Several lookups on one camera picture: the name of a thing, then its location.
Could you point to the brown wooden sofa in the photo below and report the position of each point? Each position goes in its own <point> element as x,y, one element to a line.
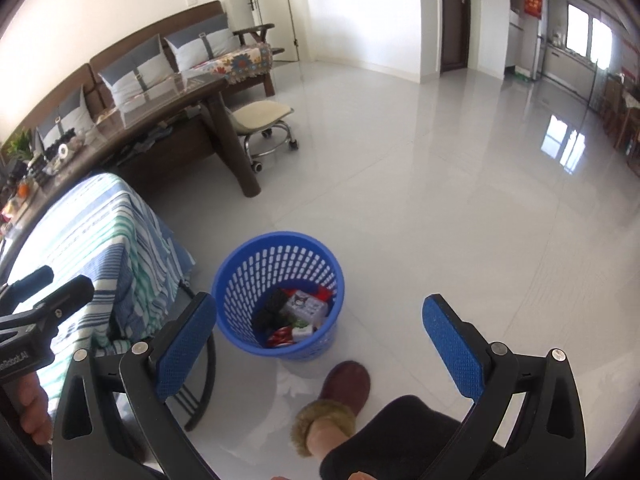
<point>125,45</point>

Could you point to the grey white sofa pillow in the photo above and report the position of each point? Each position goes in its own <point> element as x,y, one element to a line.
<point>135,70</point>
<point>70,115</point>
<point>200,45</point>

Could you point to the dark wooden door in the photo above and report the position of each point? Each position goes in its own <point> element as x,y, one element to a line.
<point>455,15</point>

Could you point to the white cartoon tissue pack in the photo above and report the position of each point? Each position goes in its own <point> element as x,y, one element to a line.
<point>307,309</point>

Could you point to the white tape roll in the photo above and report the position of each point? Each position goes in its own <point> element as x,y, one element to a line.
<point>62,152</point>

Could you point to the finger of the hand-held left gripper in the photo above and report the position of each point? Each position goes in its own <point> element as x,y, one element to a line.
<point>30,282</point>
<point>70,297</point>

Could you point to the blue plastic mesh basket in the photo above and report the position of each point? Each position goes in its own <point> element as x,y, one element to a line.
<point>240,270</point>

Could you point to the person's left hand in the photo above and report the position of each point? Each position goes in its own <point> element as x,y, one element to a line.
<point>35,405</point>

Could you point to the floral sofa throw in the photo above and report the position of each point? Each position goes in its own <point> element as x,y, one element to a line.
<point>235,62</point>

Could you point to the brown furry slipper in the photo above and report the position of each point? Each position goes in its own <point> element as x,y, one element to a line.
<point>345,385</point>

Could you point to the green potted plant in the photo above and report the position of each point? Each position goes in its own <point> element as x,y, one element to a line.
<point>15,145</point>

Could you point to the dark wooden coffee table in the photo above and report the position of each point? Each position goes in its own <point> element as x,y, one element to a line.
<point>165,105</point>

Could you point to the person's leg black pants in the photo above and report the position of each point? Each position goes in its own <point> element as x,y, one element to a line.
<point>400,435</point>

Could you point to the cream rolling stool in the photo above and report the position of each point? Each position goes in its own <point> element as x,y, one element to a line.
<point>260,115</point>

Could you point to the kitchen window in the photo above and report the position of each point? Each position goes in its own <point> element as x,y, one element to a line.
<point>590,35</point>

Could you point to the blue green striped tablecloth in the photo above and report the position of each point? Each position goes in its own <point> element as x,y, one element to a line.
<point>90,230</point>

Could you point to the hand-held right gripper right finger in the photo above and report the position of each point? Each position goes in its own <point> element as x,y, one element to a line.
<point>450,345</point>

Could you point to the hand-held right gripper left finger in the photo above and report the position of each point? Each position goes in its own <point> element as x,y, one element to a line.
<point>187,345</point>

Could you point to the white door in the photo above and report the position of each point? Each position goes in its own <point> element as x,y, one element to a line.
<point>270,5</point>

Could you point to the red wall poster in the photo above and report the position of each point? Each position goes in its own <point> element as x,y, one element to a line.
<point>532,4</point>

